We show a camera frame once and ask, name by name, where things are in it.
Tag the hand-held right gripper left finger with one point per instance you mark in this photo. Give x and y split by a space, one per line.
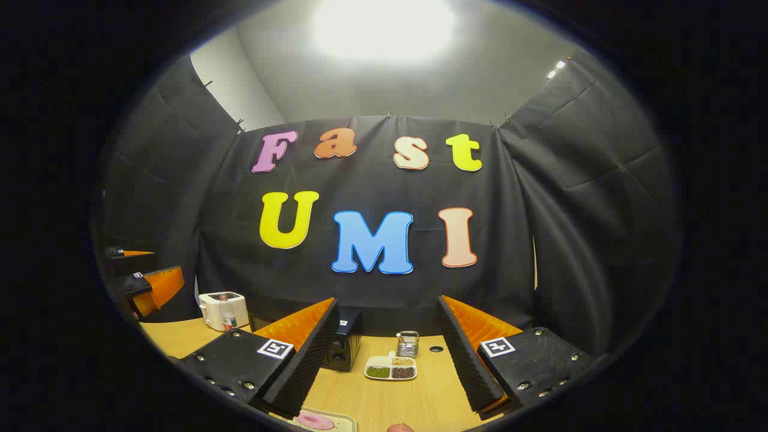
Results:
312 360

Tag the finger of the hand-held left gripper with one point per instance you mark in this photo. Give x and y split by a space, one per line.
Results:
159 288
120 253

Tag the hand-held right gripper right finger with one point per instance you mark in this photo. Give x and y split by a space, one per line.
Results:
465 366

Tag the black electric oven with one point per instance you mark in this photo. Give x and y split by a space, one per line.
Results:
345 348

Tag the pink meat slice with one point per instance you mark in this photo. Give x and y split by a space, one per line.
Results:
315 421

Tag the white toaster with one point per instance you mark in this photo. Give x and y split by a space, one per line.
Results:
210 309

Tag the metal mesh holder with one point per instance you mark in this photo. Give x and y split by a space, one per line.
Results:
408 347

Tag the pile of red beans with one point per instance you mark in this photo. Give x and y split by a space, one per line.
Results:
403 372

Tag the pile of yellow soybeans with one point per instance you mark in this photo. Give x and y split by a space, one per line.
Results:
402 362

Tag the white divided dish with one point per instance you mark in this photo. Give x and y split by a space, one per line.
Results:
378 361

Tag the pile of green beans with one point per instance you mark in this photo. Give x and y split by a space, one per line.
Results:
378 372

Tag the clear plastic bottle red label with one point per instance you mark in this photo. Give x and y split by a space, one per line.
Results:
228 315

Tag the black backdrop cloth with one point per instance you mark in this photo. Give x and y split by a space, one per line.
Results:
372 186

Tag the small ceiling light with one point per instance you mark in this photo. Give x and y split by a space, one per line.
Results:
556 69

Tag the large ceiling light panel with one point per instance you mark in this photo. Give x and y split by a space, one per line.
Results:
384 27

